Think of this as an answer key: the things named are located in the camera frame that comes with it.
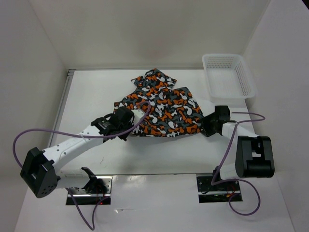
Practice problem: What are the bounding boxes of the orange grey camouflage shorts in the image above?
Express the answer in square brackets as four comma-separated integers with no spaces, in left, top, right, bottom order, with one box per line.
[114,69,203,137]

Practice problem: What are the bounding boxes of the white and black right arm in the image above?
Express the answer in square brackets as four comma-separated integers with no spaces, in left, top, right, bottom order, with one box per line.
[198,105,275,190]

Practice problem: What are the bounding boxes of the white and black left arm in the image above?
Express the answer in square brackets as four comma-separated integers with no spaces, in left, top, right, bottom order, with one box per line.
[20,107,144,198]

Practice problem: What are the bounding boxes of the white perforated plastic basket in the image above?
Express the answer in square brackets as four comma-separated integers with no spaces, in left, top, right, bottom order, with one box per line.
[202,54,256,102]

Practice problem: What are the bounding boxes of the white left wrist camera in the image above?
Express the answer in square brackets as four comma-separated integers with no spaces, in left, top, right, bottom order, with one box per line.
[132,109,145,124]

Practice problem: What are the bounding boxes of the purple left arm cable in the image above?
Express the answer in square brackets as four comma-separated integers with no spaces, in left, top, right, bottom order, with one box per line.
[12,101,152,230]

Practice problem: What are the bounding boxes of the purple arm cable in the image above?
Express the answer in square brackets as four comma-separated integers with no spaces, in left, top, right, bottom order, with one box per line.
[12,101,152,230]
[211,111,266,216]

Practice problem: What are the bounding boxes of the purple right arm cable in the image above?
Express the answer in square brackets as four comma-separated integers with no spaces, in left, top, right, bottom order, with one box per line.
[211,111,266,216]

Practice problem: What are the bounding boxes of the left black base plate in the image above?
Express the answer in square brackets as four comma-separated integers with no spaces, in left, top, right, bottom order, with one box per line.
[70,175,113,205]

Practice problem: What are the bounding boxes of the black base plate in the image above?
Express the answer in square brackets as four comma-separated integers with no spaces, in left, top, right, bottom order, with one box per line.
[70,175,113,205]
[196,174,242,203]

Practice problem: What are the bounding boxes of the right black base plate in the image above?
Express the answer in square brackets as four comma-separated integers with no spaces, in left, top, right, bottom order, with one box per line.
[196,174,242,203]

